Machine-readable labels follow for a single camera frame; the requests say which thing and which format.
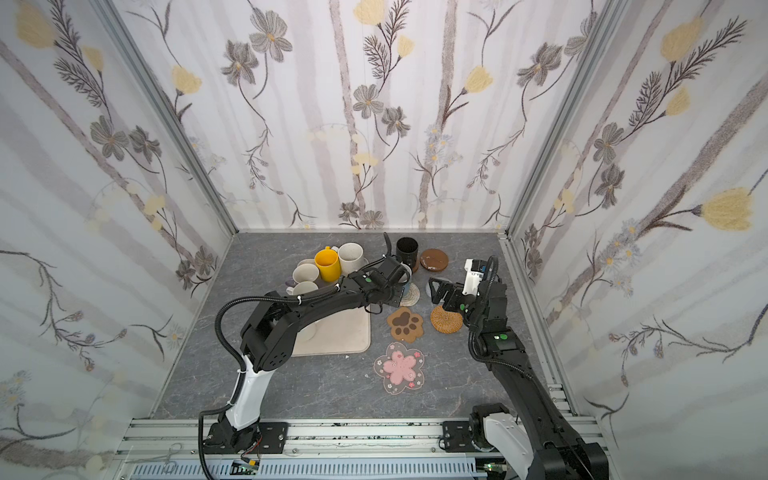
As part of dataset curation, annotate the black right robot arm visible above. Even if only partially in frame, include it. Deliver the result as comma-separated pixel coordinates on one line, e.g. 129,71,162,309
428,278,610,479

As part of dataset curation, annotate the plain white mug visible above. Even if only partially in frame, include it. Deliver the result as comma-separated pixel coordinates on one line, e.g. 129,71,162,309
286,281,319,296

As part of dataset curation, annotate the brown paw coaster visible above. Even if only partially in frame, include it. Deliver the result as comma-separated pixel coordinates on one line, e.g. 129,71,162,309
386,307,424,343

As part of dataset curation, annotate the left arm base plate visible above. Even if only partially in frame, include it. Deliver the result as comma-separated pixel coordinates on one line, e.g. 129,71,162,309
202,417,289,455

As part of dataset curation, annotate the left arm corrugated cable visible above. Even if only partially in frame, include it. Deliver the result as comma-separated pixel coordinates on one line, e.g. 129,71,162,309
196,290,337,480

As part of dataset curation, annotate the white speckled cup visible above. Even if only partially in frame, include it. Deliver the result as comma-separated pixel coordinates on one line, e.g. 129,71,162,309
335,242,367,276

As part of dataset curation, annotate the black ceramic mug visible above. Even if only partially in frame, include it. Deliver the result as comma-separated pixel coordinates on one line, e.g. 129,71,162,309
395,236,419,271

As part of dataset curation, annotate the white mug blue handle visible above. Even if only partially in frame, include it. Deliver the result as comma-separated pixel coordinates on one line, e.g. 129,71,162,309
395,263,413,306

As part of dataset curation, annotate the dark brown glossy coaster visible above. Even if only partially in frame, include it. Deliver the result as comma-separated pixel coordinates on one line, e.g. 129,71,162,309
419,248,450,272

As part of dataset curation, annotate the lavender mug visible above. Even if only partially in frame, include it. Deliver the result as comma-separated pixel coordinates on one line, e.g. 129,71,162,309
292,259,320,284

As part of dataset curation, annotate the woven multicolour round coaster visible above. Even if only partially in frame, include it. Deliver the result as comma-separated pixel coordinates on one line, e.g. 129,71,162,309
400,283,420,307

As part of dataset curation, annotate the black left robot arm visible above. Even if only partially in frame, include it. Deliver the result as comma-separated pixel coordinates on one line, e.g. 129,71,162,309
198,255,411,452

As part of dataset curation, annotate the aluminium corner post right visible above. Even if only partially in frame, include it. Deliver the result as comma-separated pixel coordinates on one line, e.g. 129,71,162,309
505,0,628,236

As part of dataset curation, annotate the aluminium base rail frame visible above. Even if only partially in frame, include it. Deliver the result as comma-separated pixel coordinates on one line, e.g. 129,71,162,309
105,418,518,479

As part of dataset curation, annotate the pink flower coaster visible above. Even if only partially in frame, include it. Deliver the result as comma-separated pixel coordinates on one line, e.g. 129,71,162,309
373,342,425,396

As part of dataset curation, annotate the beige serving tray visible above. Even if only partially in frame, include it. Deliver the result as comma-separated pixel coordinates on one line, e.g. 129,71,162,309
287,257,373,359

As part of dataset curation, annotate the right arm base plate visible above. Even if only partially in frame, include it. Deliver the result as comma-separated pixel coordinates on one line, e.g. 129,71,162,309
438,420,478,453

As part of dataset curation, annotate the yellow mug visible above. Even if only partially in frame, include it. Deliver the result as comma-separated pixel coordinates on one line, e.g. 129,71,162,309
314,246,342,283

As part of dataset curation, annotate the aluminium corner post left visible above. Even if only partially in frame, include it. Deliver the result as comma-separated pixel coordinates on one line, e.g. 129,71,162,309
89,0,239,236

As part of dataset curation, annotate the aluminium corner post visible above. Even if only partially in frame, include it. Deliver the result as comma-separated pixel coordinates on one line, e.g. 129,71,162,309
505,0,628,236
89,0,239,236

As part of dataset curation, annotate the rattan wicker round coaster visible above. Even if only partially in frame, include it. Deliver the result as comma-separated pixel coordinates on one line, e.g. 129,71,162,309
430,305,463,335

